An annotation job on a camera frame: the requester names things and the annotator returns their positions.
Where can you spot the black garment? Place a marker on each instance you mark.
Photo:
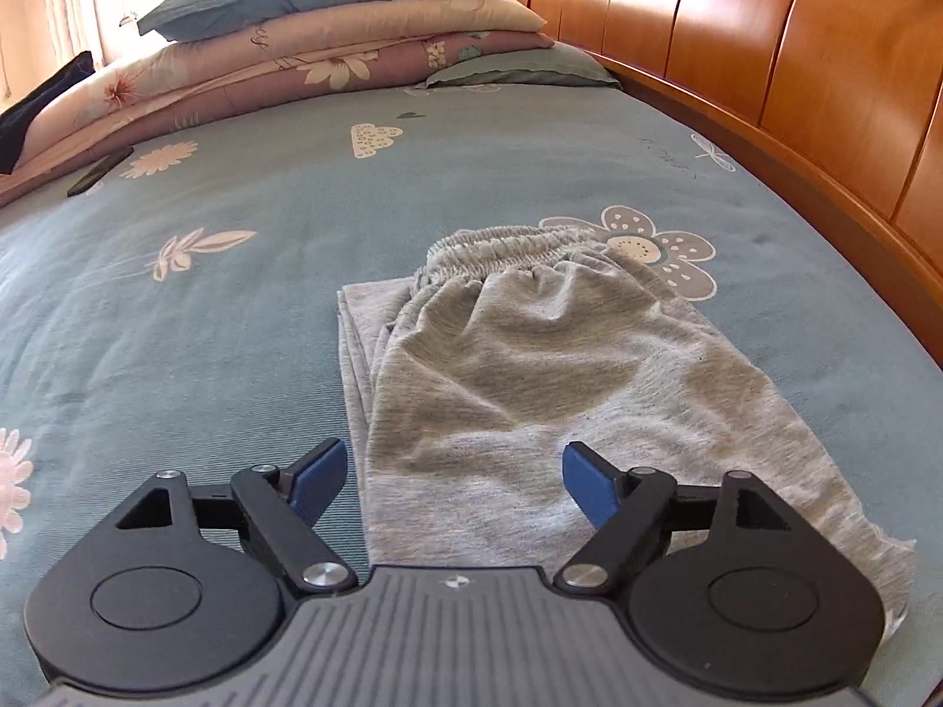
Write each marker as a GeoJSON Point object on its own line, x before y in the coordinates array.
{"type": "Point", "coordinates": [44, 110]}

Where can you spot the teal printed bed sheet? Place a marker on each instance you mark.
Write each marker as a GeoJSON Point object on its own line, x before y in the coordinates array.
{"type": "Point", "coordinates": [221, 309]}

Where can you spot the mauve floral quilt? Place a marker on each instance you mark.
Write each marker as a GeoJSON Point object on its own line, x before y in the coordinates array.
{"type": "Point", "coordinates": [258, 88]}

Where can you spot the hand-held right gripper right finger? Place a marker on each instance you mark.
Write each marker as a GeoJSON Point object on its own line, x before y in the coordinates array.
{"type": "Point", "coordinates": [589, 482]}

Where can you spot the thin teal pillow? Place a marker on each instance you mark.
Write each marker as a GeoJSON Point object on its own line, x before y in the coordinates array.
{"type": "Point", "coordinates": [530, 66]}

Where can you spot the cream floral quilt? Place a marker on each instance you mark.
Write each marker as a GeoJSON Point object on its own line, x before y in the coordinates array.
{"type": "Point", "coordinates": [368, 26]}

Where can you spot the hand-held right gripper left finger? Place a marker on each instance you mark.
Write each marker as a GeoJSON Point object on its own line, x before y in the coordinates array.
{"type": "Point", "coordinates": [317, 479]}

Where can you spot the striped orange curtain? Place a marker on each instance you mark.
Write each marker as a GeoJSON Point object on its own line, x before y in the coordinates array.
{"type": "Point", "coordinates": [66, 0]}

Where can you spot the wooden headboard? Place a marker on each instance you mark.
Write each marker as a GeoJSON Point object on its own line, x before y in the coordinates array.
{"type": "Point", "coordinates": [773, 51]}

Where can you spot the black phone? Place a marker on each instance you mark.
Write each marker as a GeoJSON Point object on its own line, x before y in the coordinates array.
{"type": "Point", "coordinates": [99, 173]}

